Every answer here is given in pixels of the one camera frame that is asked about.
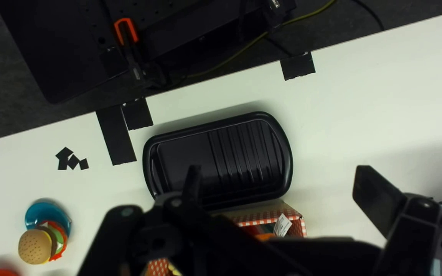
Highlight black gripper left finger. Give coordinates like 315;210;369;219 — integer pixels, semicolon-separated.
77;164;264;276

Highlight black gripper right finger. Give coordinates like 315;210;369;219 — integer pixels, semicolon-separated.
352;164;442;276

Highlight black plastic tray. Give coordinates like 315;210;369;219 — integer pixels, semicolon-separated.
142;110;295;212

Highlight long black tape strip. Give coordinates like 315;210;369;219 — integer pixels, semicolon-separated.
96;106;139;167

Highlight toy burger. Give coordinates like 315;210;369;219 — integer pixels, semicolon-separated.
17;219;71;267

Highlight small black tape scraps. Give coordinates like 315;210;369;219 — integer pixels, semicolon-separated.
54;146;91;173

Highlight short black tape strip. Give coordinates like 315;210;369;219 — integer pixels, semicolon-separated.
120;97;155;132
280;51;318;83

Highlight red round toy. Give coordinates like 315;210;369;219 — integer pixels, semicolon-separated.
0;265;23;276

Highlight black stand base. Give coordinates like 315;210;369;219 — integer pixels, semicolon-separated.
0;0;304;106

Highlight orange clamp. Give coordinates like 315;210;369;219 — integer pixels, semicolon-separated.
112;17;142;46

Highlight thin black cable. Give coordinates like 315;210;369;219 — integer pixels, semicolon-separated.
352;0;387;31

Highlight yellow green cable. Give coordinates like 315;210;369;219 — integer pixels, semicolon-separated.
200;0;338;78

